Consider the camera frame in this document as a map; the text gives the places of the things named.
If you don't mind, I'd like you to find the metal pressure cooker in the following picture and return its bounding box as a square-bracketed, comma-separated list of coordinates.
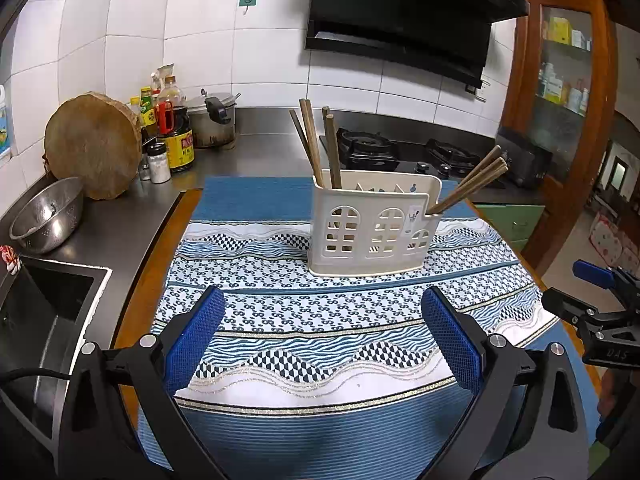
[187, 88, 242, 150]

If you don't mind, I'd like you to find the wooden glass door cabinet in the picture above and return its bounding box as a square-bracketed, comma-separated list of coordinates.
[499, 0, 622, 282]

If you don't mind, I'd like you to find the wall poster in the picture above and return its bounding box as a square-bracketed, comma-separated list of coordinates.
[0, 84, 13, 162]

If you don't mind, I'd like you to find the metal colander bowl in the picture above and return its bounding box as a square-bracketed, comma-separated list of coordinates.
[8, 176, 85, 255]

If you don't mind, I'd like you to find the person's right hand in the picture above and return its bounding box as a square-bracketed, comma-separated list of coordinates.
[599, 367, 623, 426]

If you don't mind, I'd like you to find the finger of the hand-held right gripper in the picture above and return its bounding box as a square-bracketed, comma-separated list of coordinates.
[572, 259, 621, 292]
[541, 286, 603, 332]

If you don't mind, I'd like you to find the green label sauce bottle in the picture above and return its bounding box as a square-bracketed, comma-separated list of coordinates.
[139, 86, 157, 129]

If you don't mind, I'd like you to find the green cabinet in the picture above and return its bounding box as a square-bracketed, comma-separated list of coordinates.
[472, 202, 547, 254]

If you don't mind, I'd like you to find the black gas stove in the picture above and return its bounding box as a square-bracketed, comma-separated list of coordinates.
[320, 127, 507, 189]

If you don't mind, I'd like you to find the blue patterned table mat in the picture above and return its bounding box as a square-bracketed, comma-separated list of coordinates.
[136, 176, 602, 480]

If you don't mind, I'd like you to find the red white scrubber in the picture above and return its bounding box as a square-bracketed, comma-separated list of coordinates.
[0, 245, 22, 275]

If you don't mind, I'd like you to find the floral patterned bag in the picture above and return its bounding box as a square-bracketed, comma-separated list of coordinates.
[589, 211, 640, 267]

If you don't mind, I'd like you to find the black range hood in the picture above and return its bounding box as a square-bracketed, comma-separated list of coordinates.
[305, 0, 530, 92]

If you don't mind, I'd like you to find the white seasoning shaker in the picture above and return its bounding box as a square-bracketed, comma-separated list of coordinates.
[146, 142, 171, 185]

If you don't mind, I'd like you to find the round wooden cutting board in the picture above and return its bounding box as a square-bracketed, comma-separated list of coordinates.
[43, 91, 144, 201]

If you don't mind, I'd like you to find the black cable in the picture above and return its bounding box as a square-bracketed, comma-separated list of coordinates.
[0, 367, 72, 383]

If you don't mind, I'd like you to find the steel kitchen sink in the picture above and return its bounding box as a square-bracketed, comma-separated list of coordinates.
[0, 255, 114, 456]

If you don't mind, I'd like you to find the large soy sauce bottle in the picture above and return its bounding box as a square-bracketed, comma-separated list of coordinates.
[154, 76, 195, 174]

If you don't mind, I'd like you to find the white plastic utensil holder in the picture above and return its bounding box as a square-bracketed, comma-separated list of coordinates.
[306, 169, 444, 277]

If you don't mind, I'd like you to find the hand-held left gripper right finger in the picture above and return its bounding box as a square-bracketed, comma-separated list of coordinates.
[420, 286, 596, 480]

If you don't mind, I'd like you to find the clear food packet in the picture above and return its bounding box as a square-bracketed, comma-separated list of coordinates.
[154, 63, 177, 95]

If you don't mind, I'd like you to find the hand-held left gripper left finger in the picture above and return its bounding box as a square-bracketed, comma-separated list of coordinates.
[57, 285, 228, 480]

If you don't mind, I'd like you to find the black countertop appliance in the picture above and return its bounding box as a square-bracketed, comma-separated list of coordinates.
[495, 127, 554, 189]

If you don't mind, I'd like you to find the yellow box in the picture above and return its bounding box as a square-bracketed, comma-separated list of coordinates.
[549, 16, 572, 44]

